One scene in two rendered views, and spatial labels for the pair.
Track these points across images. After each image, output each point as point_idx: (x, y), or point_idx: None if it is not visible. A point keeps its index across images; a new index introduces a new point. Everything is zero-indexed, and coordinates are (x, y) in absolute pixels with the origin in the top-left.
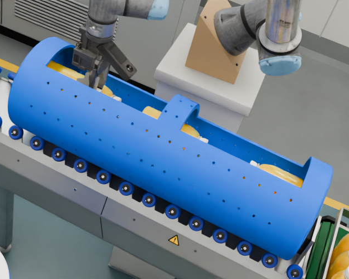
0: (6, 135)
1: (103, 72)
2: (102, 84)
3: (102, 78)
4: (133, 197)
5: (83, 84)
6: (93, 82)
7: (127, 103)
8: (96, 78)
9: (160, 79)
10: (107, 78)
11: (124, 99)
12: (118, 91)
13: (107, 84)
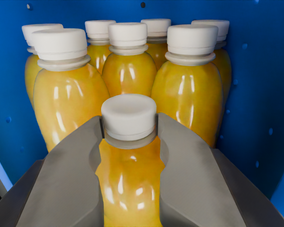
0: None
1: (93, 211)
2: (94, 132)
3: (90, 161)
4: None
5: None
6: (268, 206)
7: None
8: (222, 216)
9: None
10: None
11: None
12: None
13: (4, 111)
